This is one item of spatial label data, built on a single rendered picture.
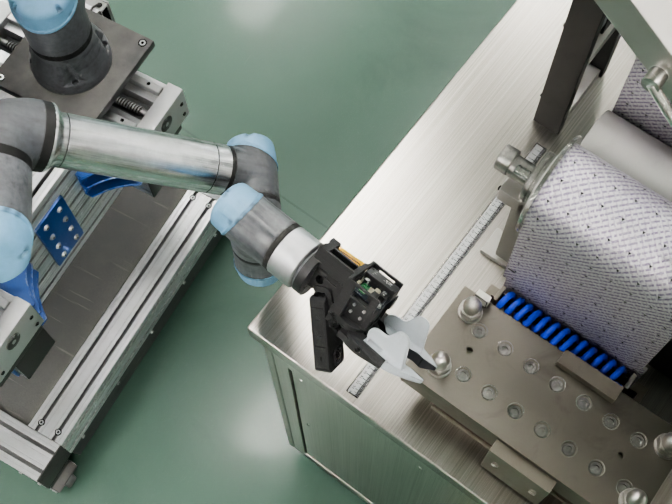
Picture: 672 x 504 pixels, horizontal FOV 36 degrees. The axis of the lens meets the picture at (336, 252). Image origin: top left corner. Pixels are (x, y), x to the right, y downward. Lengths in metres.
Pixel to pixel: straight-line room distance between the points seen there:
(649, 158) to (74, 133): 0.77
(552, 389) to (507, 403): 0.07
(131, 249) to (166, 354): 0.29
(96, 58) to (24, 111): 0.58
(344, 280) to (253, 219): 0.15
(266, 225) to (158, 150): 0.20
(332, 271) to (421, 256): 0.37
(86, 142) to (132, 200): 1.14
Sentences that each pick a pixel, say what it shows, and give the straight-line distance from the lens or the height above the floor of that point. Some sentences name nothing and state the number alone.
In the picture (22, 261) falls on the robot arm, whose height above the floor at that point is 1.28.
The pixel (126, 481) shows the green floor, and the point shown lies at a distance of 2.56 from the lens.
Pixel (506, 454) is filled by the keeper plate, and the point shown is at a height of 1.02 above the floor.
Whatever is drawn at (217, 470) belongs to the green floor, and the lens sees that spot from 2.52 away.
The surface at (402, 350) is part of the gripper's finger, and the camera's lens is 1.32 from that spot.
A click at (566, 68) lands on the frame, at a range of 1.67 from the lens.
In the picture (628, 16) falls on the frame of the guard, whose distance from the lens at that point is 0.72.
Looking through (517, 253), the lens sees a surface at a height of 1.15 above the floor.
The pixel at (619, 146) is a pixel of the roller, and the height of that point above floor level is 1.23.
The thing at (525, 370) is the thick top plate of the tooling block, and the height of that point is 1.03.
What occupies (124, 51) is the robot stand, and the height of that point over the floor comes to 0.82.
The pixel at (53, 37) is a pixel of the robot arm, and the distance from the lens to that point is 1.87.
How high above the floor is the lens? 2.46
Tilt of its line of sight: 68 degrees down
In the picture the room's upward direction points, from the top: 2 degrees counter-clockwise
